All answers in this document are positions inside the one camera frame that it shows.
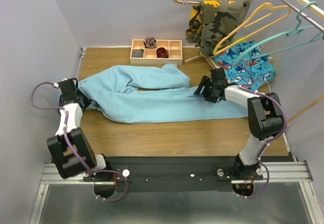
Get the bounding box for aluminium table edge rail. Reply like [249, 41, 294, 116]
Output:
[57, 47, 87, 156]

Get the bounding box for light blue trousers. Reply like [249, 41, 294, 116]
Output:
[78, 64, 248, 124]

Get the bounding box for metal hanging rod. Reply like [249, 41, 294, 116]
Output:
[280, 0, 323, 33]

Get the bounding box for patterned pink black sock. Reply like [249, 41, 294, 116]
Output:
[143, 37, 157, 49]

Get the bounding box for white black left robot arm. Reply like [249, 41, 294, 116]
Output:
[47, 78, 112, 181]

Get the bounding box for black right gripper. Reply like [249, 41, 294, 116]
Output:
[194, 76, 219, 104]

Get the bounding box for teal plastic hanger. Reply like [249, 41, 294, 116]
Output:
[231, 1, 324, 66]

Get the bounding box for yellow plastic hanger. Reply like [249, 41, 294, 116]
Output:
[213, 2, 292, 56]

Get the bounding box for grey rolled sock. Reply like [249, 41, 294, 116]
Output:
[132, 49, 144, 58]

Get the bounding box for camouflage shorts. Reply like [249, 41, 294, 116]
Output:
[185, 0, 251, 58]

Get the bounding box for wooden clothes rack frame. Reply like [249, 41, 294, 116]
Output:
[184, 0, 324, 123]

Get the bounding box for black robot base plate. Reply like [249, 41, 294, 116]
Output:
[83, 156, 264, 193]

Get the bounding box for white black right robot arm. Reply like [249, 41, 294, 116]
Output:
[194, 68, 287, 179]

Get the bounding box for aluminium front frame rail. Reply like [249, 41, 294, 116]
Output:
[30, 161, 322, 223]

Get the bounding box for orange black rolled sock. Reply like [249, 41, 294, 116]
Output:
[156, 47, 169, 59]

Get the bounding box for wooden compartment tray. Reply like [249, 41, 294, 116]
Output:
[130, 39, 183, 65]

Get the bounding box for blue shark print shorts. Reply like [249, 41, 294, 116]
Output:
[213, 41, 275, 90]

